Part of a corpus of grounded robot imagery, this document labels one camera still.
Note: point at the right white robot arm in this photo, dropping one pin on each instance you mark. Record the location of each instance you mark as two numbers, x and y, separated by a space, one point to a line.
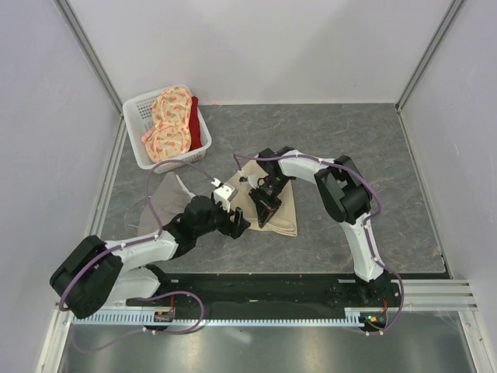
346 198

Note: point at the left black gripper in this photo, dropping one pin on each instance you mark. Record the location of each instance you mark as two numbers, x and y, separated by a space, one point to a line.
234 229

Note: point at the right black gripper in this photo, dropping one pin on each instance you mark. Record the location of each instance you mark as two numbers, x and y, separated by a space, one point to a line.
262 203

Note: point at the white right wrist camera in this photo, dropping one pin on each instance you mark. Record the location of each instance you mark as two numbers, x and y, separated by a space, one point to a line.
247 180

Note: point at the beige cloth napkin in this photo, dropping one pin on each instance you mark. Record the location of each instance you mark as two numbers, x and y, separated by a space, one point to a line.
284 222

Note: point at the white plastic basket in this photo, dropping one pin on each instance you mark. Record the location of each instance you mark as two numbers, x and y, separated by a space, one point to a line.
137 116

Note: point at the orange floral cloth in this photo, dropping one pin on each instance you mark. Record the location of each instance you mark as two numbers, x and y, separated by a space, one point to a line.
169 135

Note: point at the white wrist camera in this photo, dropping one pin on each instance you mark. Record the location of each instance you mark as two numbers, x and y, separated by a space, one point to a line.
247 180
223 194

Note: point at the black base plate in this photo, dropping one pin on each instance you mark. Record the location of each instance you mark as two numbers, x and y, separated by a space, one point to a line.
336 290

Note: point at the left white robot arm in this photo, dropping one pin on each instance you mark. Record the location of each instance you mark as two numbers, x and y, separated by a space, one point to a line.
94 273

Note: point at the red cloth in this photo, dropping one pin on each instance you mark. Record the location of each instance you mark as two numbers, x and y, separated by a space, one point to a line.
194 125

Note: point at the slotted cable duct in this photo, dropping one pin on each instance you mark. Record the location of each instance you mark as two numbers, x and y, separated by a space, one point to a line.
141 317

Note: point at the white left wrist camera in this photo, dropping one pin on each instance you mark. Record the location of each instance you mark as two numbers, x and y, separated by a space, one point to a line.
223 194

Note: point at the grey cloth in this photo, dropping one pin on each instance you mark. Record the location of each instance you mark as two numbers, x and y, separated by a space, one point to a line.
168 201

